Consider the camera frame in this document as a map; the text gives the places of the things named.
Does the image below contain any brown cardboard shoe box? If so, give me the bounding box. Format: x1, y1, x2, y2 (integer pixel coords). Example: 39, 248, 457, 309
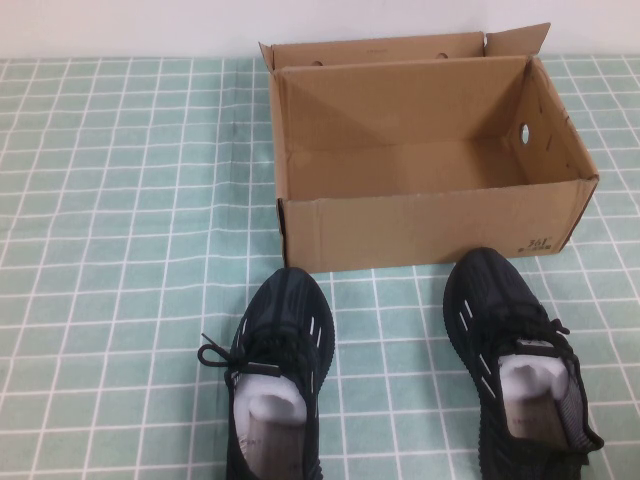
258, 22, 600, 275

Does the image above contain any white paper shoe stuffing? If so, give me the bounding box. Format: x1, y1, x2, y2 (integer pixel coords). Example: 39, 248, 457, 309
234, 372, 309, 464
499, 349, 571, 416

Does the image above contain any green white checked tablecloth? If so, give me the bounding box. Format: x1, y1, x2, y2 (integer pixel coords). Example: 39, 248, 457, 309
0, 49, 640, 480

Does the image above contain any black knit sneaker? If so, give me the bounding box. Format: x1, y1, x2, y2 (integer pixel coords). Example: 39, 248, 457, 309
442, 247, 606, 480
197, 266, 336, 480

